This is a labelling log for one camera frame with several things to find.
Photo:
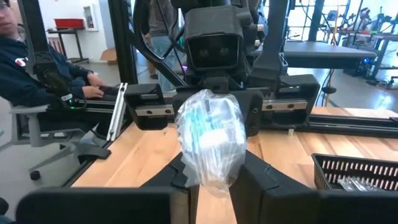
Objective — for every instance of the black side table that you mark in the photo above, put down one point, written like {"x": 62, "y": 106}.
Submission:
{"x": 66, "y": 34}

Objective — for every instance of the brown cardboard box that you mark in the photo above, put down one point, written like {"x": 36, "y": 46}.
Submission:
{"x": 109, "y": 56}

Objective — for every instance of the person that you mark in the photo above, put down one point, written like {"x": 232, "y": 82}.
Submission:
{"x": 158, "y": 25}
{"x": 18, "y": 77}

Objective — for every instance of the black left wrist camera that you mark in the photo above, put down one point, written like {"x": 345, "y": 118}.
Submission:
{"x": 214, "y": 31}

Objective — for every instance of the silver aluminium bracket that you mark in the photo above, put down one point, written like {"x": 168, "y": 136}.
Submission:
{"x": 117, "y": 112}

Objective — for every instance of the white wall cabinet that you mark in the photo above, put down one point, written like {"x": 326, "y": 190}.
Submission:
{"x": 89, "y": 17}

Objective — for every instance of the silver clear wrapped toiletry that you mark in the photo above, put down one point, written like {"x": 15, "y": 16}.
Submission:
{"x": 357, "y": 184}

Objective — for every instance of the red storage bin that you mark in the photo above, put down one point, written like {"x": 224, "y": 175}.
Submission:
{"x": 69, "y": 23}

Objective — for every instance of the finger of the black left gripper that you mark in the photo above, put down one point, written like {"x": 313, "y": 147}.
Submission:
{"x": 255, "y": 119}
{"x": 176, "y": 101}

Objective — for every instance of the green white toothbrush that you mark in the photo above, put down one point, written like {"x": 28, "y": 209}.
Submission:
{"x": 211, "y": 140}

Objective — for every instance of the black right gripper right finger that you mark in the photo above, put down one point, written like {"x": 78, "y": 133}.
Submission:
{"x": 267, "y": 199}

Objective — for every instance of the black desk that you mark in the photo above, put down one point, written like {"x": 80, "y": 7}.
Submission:
{"x": 326, "y": 54}

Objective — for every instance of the grey office chair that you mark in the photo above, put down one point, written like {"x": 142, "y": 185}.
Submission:
{"x": 34, "y": 127}

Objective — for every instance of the black plastic basket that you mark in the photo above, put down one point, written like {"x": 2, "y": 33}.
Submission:
{"x": 357, "y": 168}

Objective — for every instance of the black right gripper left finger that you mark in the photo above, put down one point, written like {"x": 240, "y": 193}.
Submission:
{"x": 177, "y": 177}

